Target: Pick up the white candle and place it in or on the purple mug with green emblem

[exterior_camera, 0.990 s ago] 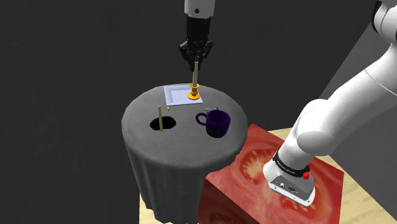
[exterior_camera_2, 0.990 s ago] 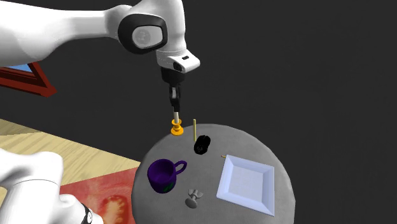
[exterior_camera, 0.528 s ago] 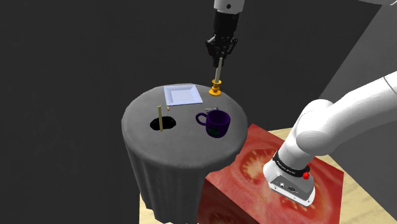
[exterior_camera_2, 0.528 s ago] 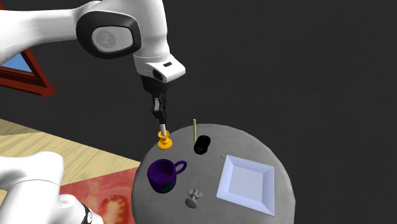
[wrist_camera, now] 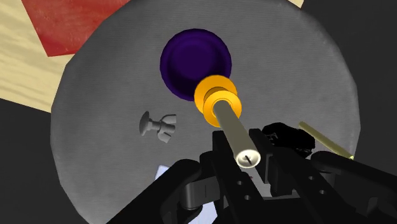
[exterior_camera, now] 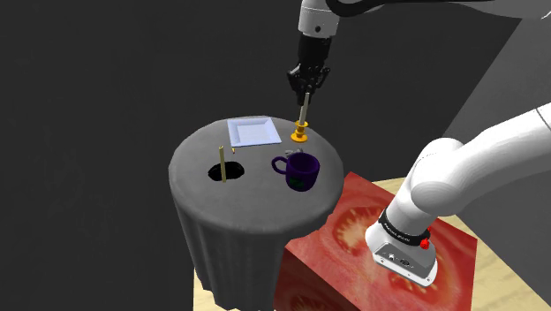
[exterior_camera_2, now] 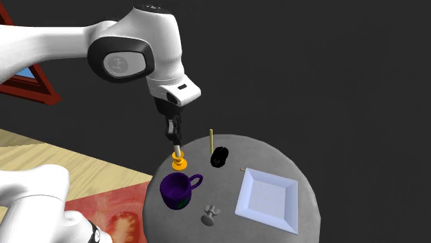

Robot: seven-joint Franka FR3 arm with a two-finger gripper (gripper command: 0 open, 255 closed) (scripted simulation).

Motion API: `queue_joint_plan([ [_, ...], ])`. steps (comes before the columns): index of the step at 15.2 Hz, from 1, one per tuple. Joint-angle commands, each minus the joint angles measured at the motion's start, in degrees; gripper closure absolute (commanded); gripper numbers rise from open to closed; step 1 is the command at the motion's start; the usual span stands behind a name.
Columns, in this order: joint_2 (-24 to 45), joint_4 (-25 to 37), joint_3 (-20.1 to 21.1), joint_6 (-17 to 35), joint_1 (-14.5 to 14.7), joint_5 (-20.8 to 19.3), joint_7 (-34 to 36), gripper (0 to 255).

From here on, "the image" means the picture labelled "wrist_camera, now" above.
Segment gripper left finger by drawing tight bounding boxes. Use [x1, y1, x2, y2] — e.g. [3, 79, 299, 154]
[106, 130, 265, 224]

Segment black irregular object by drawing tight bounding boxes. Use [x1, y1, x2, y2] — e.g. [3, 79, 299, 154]
[261, 122, 316, 159]

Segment red rug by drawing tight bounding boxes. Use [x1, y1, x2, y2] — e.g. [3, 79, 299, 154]
[20, 0, 132, 57]

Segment grey round table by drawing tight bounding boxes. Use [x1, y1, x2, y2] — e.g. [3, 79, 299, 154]
[50, 0, 362, 224]

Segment dark purple bowl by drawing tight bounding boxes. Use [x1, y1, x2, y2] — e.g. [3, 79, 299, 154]
[160, 29, 233, 102]

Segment grey wing bolt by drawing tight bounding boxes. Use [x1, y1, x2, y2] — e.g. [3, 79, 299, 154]
[139, 111, 178, 144]

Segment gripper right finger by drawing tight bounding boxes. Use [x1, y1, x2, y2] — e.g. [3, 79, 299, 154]
[249, 128, 397, 224]

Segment yellow-green pencil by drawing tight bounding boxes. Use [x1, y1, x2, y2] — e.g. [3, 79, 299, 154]
[298, 121, 355, 161]

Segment grey candle with gold holder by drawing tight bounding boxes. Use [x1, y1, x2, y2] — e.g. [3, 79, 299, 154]
[193, 74, 262, 169]

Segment pale flat card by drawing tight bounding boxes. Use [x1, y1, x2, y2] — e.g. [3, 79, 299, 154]
[154, 165, 218, 224]

